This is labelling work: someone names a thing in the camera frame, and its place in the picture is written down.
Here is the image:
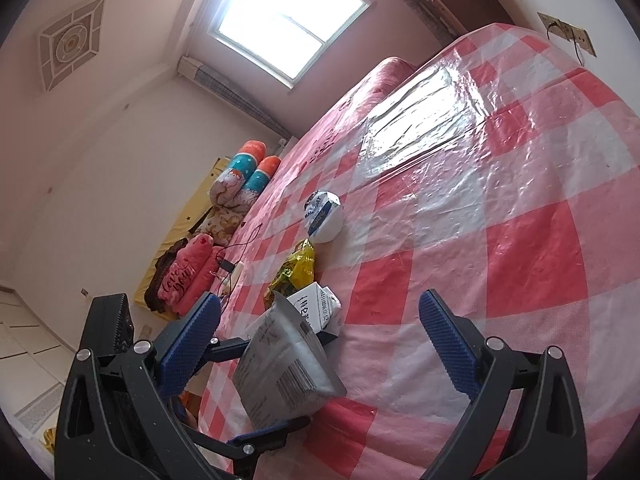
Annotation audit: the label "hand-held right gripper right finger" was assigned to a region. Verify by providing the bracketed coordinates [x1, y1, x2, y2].
[417, 287, 588, 480]

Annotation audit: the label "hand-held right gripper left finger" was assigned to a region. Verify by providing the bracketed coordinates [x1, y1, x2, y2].
[52, 292, 236, 480]

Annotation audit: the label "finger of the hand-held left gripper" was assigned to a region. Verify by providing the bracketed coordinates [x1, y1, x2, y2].
[197, 336, 251, 365]
[170, 395, 312, 480]

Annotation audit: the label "grey plastic mailer bag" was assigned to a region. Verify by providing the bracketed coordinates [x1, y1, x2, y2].
[232, 290, 348, 433]

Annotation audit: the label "grey milk carton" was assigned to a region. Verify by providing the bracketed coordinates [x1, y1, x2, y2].
[290, 282, 343, 346]

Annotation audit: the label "yellow snack wrapper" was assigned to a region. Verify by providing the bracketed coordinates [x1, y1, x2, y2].
[263, 239, 317, 311]

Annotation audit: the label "white blue plastic bag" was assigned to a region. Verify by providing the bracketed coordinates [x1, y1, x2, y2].
[302, 190, 343, 244]

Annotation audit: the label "white power strip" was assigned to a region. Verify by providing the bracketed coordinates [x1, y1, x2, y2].
[220, 260, 246, 296]

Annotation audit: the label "beige floral pillow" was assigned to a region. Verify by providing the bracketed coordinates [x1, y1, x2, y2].
[192, 205, 246, 248]

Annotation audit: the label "yellow starred headboard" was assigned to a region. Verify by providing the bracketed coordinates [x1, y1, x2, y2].
[132, 157, 236, 306]

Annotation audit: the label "red white checked tablecloth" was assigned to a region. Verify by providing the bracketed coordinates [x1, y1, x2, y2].
[197, 22, 640, 480]

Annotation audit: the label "rolled colourful cartoon quilt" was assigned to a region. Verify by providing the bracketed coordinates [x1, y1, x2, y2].
[225, 156, 283, 211]

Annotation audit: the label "teal orange bolster pillows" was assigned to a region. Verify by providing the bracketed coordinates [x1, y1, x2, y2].
[210, 141, 268, 206]

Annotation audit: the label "square patterned ceiling lamp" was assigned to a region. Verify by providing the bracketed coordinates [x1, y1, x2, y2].
[36, 0, 107, 93]

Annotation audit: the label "bright window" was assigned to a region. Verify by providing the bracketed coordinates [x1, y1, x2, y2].
[207, 0, 373, 88]

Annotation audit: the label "black charger cable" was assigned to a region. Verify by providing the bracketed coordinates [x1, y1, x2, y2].
[212, 224, 263, 266]

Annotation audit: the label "beige wall socket panel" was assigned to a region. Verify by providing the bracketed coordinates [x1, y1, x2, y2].
[537, 10, 598, 58]

